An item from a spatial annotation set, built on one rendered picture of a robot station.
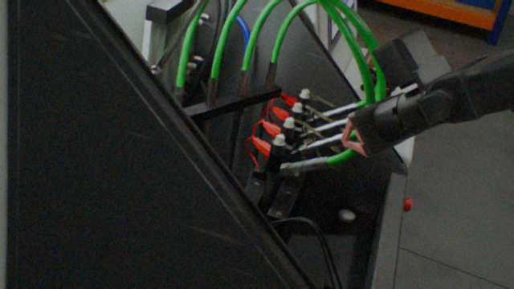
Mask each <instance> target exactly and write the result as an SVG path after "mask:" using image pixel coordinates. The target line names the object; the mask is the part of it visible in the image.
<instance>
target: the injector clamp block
mask: <svg viewBox="0 0 514 289"><path fill-rule="evenodd" d="M312 159H316V152H312V153H310V154H307V155H304V156H302V155H299V156H296V157H294V159H293V161H292V163H296V162H300V161H308V160H312ZM311 174H312V170H311V171H306V172H303V173H294V174H293V175H291V176H285V177H284V182H283V184H282V185H281V187H280V188H279V191H278V193H277V194H276V197H275V200H274V201H273V203H272V205H271V208H270V209H269V210H268V212H267V217H266V219H267V220H268V221H269V222H273V221H279V220H284V219H287V218H297V216H298V212H299V209H300V203H301V200H302V197H303V195H304V191H305V188H306V186H307V183H308V180H309V178H310V176H311ZM266 179H267V175H266V174H265V175H264V177H263V179H262V180H261V179H258V178H255V177H252V176H251V179H250V180H249V182H248V183H247V185H246V187H245V188H244V189H245V191H246V192H247V193H248V195H249V196H250V197H251V199H252V200H253V202H254V203H255V204H256V205H257V206H258V208H259V209H260V210H261V206H262V199H263V191H264V185H265V181H266ZM295 224H296V222H291V223H288V224H284V225H279V226H277V227H276V228H275V231H276V232H277V234H278V235H279V236H280V237H281V238H282V239H283V240H284V242H285V244H286V245H287V244H288V241H289V238H290V237H291V235H292V231H293V230H294V227H295Z"/></svg>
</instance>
